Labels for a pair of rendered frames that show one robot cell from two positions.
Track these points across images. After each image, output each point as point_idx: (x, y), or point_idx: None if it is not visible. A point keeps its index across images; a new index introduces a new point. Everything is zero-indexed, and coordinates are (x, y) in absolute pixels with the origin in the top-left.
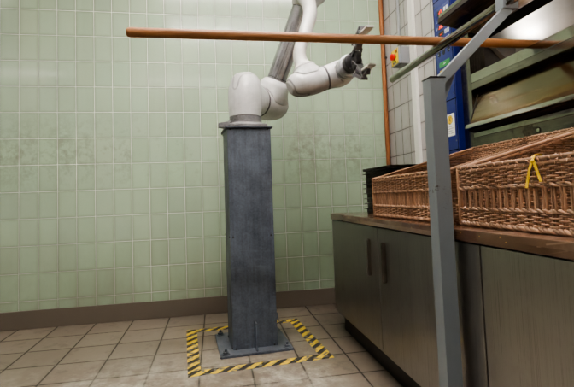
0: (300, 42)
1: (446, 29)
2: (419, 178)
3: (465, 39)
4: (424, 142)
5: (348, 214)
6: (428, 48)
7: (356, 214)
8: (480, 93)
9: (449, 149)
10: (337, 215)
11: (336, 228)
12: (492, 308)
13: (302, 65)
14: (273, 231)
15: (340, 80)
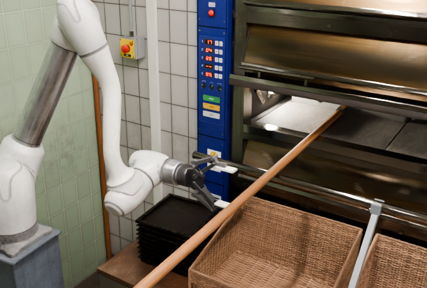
0: (115, 145)
1: (217, 67)
2: None
3: (292, 157)
4: (166, 151)
5: (131, 276)
6: (180, 60)
7: (142, 276)
8: (249, 141)
9: (210, 180)
10: (119, 280)
11: (113, 287)
12: None
13: (128, 182)
14: None
15: (161, 182)
